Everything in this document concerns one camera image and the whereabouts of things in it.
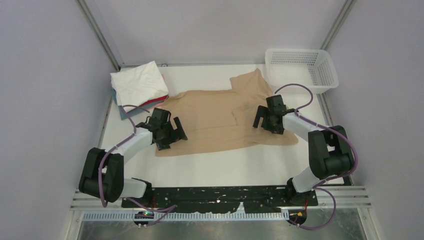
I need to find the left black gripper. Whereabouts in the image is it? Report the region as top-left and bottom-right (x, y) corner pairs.
(156, 117), (186, 151)

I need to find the beige t shirt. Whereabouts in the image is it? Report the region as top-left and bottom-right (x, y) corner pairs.
(155, 69), (299, 157)

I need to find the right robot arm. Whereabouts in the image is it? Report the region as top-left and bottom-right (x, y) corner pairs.
(253, 95), (355, 205)

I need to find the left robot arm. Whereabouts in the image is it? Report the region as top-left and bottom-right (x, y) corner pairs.
(78, 108), (188, 207)

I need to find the red folded t shirt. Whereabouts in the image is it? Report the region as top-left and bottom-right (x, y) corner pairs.
(142, 95), (169, 106)

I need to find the blue-grey folded t shirt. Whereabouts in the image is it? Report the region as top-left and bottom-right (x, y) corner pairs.
(110, 87), (164, 120)

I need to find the white folded t shirt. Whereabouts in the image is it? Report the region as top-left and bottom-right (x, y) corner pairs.
(110, 61), (169, 106)

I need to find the white plastic basket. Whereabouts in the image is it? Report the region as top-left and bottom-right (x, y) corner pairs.
(264, 48), (339, 94)

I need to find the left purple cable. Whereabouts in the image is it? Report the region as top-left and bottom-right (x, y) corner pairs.
(97, 104), (176, 227)

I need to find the purple cable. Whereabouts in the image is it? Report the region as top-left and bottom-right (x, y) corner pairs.
(274, 83), (359, 231)
(97, 104), (176, 227)

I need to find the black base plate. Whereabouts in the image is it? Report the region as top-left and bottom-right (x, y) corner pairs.
(121, 185), (318, 214)

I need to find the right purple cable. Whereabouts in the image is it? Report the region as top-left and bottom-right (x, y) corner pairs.
(274, 83), (359, 231)

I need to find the aluminium front rail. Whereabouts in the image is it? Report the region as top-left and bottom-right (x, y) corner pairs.
(70, 185), (372, 221)

